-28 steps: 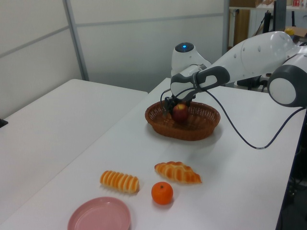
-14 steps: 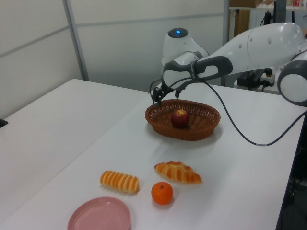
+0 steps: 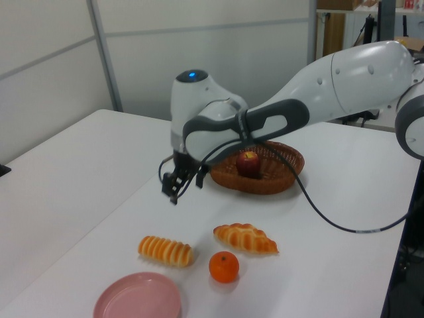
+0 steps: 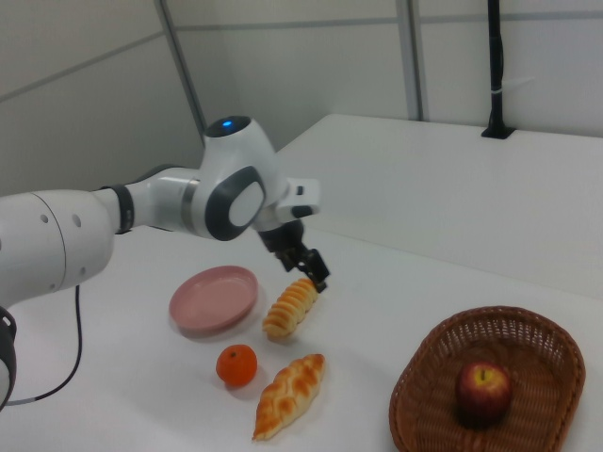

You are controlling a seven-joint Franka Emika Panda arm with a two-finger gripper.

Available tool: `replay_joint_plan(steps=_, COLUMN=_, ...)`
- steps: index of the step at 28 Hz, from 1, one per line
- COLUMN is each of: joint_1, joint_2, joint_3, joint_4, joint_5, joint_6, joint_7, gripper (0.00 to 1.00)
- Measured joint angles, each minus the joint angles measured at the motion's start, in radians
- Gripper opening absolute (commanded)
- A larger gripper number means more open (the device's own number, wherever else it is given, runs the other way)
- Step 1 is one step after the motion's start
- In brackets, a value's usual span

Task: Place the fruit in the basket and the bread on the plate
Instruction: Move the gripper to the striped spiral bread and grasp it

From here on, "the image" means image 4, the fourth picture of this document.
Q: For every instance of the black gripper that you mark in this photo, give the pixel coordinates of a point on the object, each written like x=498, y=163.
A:
x=282, y=237

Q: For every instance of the ridged toy bread roll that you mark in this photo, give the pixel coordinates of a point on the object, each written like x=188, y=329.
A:
x=289, y=311

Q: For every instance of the orange toy mandarin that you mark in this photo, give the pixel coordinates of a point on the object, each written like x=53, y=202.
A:
x=237, y=366

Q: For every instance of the braided toy bread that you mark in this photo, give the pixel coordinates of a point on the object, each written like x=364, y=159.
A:
x=287, y=400

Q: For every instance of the red toy apple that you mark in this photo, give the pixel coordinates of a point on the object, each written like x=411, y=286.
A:
x=483, y=391

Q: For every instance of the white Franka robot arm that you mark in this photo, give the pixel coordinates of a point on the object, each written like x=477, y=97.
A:
x=47, y=235

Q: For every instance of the pink plate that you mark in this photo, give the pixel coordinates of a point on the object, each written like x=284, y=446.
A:
x=212, y=301

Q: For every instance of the brown woven basket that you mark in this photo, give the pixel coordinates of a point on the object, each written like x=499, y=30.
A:
x=542, y=424

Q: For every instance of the grey partition post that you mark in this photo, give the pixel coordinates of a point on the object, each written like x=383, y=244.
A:
x=414, y=56
x=184, y=61

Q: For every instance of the black camera pole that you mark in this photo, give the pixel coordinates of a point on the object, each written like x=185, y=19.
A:
x=495, y=70

